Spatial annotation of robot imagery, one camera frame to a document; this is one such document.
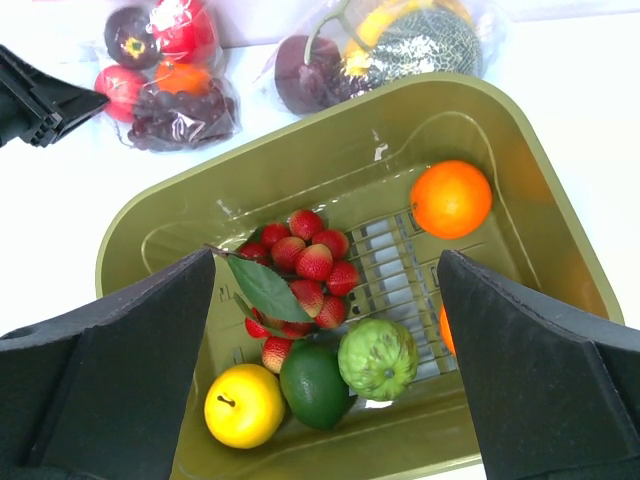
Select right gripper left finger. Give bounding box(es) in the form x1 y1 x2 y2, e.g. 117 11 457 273
1 250 216 479

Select small orange fake tangerine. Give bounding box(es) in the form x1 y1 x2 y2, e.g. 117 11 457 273
155 60 211 95

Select red fake apple upper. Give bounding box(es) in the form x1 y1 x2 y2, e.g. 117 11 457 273
150 0 217 64

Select dark green fake lime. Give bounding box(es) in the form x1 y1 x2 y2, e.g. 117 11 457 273
279 340 352 430

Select clear zip bag orange seal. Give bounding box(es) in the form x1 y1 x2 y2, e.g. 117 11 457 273
92 1 240 153

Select fake lychee bunch with leaf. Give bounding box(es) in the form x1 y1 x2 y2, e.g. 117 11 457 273
205 209 360 374

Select yellow fake apple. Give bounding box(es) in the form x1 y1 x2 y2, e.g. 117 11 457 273
203 363 286 449

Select orange fake fruit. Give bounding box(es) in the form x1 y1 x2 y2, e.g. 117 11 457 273
409 160 493 240
439 305 457 357

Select dark purple fake grapes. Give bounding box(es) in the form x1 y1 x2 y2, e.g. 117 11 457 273
127 81 239 152

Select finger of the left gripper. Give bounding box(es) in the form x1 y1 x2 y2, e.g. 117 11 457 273
1 47 109 148

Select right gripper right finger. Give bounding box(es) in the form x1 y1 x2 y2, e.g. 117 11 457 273
437 250 639 479

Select red fake apple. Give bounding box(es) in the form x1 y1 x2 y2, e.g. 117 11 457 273
150 0 217 64
94 65 147 124

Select orange fake fruit far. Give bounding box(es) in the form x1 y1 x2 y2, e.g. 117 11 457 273
409 160 493 240

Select yellow fake fruit in bag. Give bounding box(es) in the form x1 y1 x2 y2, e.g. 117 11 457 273
343 0 475 76

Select red fake apple lower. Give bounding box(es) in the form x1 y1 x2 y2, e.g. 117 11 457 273
94 65 147 124

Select orange fake fruit near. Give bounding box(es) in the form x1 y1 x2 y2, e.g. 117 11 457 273
439 305 457 357

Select fake netted melon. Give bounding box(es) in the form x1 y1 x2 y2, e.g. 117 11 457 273
366 11 483 86

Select light green custard apple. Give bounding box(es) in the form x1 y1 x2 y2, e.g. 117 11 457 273
338 318 419 402

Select olive green plastic bin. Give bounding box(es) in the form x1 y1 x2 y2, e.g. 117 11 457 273
96 74 623 479

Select dark purple fake plum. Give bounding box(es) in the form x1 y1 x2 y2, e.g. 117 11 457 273
274 35 363 115

